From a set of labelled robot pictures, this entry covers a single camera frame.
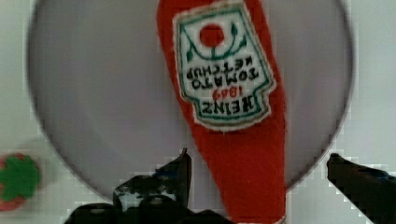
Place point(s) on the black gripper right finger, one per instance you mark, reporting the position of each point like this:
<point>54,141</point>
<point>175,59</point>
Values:
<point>371,190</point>

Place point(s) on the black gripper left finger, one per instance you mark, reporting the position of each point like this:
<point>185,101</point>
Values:
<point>160,198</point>

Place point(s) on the red plush ketchup bottle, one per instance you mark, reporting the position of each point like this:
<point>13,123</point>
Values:
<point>221,62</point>

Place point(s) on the round grey plate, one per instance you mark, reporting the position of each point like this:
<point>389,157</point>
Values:
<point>103,97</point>

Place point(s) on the plush strawberry toy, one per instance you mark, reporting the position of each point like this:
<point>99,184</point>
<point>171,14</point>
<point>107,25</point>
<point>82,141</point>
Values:
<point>19,178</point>

